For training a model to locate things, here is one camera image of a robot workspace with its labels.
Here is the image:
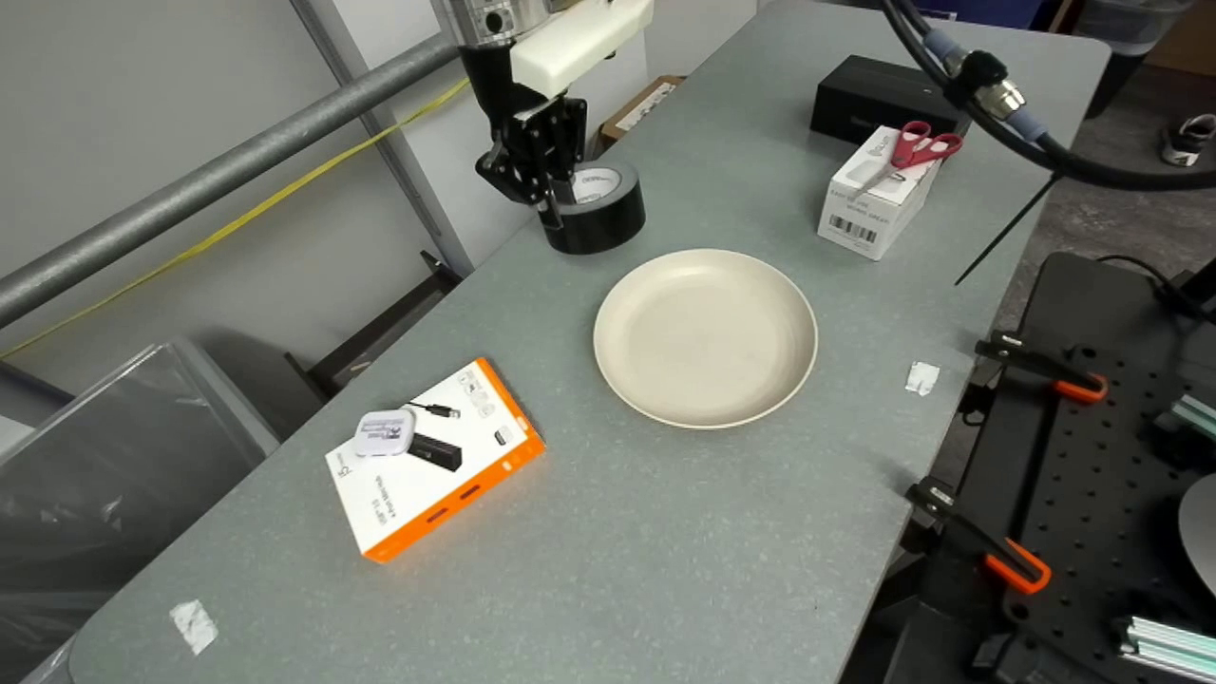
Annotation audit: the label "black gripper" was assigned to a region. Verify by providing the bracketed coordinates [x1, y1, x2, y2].
[461, 43, 599, 251]

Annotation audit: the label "black masking tape roll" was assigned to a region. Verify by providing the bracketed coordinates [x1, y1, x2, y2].
[545, 158, 650, 260]

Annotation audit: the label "cream round plate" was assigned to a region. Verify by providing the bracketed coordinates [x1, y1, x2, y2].
[588, 248, 824, 435]

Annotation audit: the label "orange and white product box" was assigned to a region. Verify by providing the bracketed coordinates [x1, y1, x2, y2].
[325, 355, 550, 566]

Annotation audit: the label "white cardboard product box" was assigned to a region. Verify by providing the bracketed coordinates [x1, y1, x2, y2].
[812, 123, 943, 265]

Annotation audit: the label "black rectangular box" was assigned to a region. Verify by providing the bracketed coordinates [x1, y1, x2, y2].
[811, 55, 972, 146]

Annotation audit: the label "grey metal pole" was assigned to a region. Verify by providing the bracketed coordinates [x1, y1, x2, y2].
[0, 34, 465, 331]

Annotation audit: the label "thin black rod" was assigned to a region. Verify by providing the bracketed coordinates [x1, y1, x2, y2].
[950, 171, 1063, 289]

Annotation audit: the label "black orange bar clamp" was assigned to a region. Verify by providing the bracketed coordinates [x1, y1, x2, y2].
[972, 326, 1116, 409]
[905, 479, 1055, 600]

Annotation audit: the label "grey plastic covered chair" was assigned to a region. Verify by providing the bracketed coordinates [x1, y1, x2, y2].
[0, 331, 284, 684]

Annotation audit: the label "black perforated breadboard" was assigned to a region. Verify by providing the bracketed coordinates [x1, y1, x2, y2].
[884, 248, 1216, 684]

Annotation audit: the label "aluminium extrusion profile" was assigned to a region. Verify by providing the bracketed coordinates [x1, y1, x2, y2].
[1116, 612, 1216, 684]

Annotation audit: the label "white wrist camera block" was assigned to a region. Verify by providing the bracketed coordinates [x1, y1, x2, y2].
[510, 0, 658, 101]

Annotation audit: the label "grey upright frame post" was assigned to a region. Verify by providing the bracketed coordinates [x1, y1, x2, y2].
[289, 0, 475, 277]

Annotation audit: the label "yellow cable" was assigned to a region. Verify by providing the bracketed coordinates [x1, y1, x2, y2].
[0, 77, 475, 361]

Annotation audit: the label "red handled scissors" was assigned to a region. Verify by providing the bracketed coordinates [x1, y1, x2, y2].
[848, 118, 964, 200]

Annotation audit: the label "thick black cable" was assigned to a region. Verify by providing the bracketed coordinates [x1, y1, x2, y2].
[882, 0, 1216, 193]

